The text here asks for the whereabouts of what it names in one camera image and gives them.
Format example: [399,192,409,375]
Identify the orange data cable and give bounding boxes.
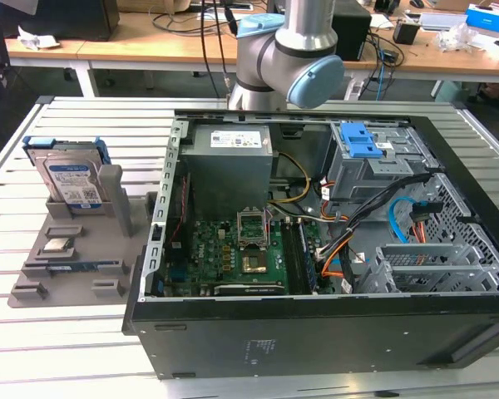
[321,244,358,279]

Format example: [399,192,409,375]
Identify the black pen holder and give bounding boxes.
[393,20,421,45]

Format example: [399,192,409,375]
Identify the black cable bundle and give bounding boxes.
[315,172,444,267]

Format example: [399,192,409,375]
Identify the wooden desk white frame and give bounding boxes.
[3,31,88,99]
[77,12,499,99]

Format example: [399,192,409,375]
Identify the large black computer tower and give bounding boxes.
[0,0,120,42]

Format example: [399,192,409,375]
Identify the blue plastic drive latch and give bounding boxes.
[340,121,383,159]

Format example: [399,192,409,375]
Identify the silver CPU chip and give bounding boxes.
[43,239,74,254]

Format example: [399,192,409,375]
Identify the blue data wire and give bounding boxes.
[388,195,417,246]

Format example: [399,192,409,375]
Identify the RAM stick with blue label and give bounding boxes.
[297,222,319,292]

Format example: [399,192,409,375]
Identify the orange power wire black plug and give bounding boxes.
[409,202,444,245]

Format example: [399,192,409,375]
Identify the grey power supply unit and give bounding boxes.
[178,124,274,209]

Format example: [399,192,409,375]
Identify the grey metal disk bay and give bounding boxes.
[359,243,499,294]

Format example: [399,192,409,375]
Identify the small black desktop computer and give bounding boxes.
[332,7,373,62]

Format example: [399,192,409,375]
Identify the grey metal drive cage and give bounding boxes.
[328,120,442,203]

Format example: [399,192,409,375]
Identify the black camera cable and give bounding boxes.
[199,0,222,100]

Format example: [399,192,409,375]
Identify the grey parts rack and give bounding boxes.
[7,164,159,308]

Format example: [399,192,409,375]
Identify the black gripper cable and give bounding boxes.
[222,6,239,101]

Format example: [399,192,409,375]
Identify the black open PC case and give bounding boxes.
[122,108,499,382]

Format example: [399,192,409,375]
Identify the CPU socket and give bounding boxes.
[240,252,270,276]

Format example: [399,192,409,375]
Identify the blue cardboard box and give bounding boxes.
[465,3,499,32]

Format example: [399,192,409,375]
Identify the black graphics card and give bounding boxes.
[214,283,288,297]

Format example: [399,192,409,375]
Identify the yellow wire bundle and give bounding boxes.
[269,152,313,205]

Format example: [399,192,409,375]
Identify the metal socket cover frame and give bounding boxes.
[236,206,271,248]

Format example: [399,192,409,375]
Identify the green motherboard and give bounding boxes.
[161,215,329,297]

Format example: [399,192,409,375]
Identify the hard disk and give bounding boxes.
[22,135,111,216]

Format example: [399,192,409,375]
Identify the clear plastic bags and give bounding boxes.
[436,22,483,53]

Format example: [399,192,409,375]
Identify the crumpled white paper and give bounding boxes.
[17,25,62,51]

